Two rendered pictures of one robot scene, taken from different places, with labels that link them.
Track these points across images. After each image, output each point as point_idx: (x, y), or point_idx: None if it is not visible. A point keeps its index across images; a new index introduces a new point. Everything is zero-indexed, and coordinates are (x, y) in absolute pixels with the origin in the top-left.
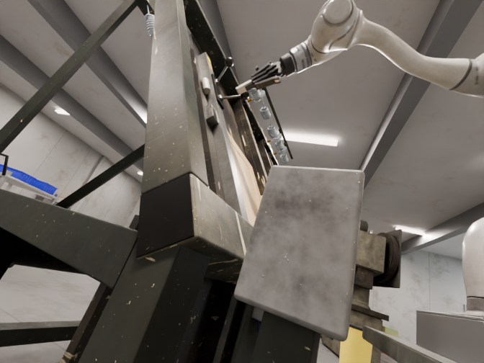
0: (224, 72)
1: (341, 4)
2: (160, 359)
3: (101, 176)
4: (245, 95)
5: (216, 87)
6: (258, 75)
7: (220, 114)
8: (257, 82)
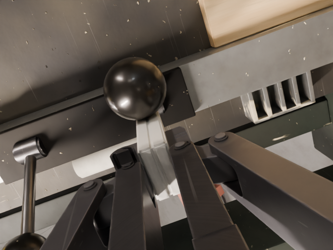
0: (30, 201)
1: None
2: None
3: None
4: (165, 94)
5: (101, 143)
6: (162, 242)
7: (272, 80)
8: (233, 193)
